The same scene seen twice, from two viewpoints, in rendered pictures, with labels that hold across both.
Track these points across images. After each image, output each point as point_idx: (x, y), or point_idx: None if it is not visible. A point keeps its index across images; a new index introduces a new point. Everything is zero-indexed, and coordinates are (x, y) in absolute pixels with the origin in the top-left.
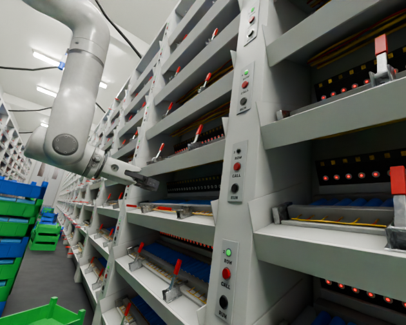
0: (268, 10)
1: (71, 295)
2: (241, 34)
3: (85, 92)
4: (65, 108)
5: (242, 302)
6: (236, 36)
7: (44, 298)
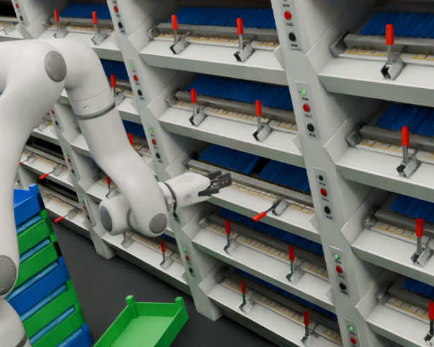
0: (306, 20)
1: (127, 280)
2: (280, 23)
3: (126, 152)
4: (139, 195)
5: (355, 286)
6: None
7: (99, 297)
